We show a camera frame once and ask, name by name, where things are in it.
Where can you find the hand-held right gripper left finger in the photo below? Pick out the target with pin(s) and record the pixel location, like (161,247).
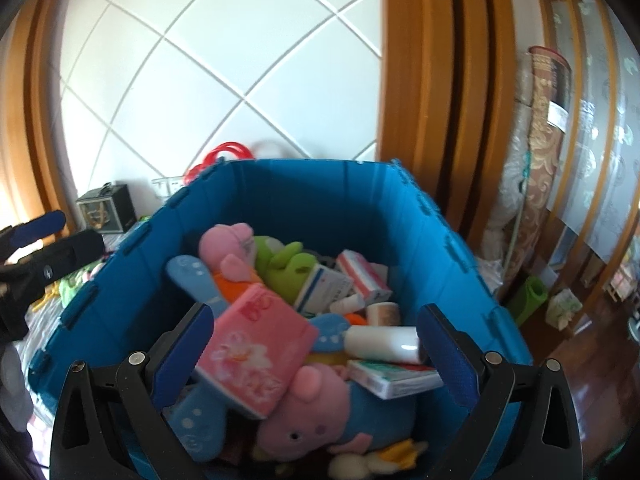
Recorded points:
(182,355)

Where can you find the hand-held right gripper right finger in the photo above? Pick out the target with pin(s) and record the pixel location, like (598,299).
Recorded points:
(447,355)

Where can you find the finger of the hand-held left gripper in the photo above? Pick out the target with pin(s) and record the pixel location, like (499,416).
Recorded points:
(40,227)
(60,255)

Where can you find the green plush bag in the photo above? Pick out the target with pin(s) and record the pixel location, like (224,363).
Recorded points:
(82,285)

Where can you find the white plastic bottle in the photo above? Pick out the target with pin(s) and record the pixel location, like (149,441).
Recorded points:
(380,344)

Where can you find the pink flower tissue pack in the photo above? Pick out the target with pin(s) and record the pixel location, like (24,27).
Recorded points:
(255,345)

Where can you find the brown tape roll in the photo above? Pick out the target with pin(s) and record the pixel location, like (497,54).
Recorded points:
(384,315)

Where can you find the blue boomerang shaped toy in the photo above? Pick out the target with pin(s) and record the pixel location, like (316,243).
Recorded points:
(192,280)

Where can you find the pink pig plush orange dress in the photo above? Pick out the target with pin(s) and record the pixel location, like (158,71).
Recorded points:
(225,250)

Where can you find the white pink small tissue pack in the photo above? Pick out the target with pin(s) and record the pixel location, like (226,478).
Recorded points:
(365,272)

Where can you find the white yellow duck plush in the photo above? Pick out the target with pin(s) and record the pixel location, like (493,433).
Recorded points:
(370,462)

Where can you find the lime green frog plush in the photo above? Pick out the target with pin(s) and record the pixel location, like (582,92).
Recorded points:
(287,267)

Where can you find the white blue medicine box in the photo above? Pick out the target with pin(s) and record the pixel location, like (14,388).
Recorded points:
(322,287)

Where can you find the pink pig plush blue body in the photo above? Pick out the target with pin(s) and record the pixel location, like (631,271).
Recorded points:
(310,420)

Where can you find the blue folding storage box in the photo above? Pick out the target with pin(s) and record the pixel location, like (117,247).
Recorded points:
(310,200)

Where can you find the person's left forearm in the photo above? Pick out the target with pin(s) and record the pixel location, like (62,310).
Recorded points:
(14,385)

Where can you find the white green tissue box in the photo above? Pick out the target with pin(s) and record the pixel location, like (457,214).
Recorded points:
(395,380)

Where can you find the dark green gift box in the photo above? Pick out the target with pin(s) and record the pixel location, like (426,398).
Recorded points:
(107,207)

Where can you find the green rolled mat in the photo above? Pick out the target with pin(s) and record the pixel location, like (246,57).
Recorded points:
(531,300)

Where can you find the white small tube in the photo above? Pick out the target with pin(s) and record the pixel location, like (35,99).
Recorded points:
(347,303)

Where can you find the light blue dotted toy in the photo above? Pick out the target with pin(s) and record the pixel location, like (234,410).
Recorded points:
(330,332)

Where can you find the white green plastic bag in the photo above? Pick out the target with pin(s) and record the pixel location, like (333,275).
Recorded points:
(564,309)

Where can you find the white rolled quilt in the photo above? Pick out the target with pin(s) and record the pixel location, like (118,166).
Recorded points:
(507,200)

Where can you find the red plastic carry case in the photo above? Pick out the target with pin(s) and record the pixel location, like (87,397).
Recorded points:
(227,152)

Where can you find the brown patterned rolled carpet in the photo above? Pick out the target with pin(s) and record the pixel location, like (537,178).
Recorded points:
(547,135)

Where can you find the frosted glass partition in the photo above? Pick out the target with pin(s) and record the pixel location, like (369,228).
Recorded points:
(600,110)

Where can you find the wooden pillar frame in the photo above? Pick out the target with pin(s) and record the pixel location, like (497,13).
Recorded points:
(37,110)
(440,85)

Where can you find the white wall socket panel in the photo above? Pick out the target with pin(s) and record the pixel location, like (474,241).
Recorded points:
(167,186)

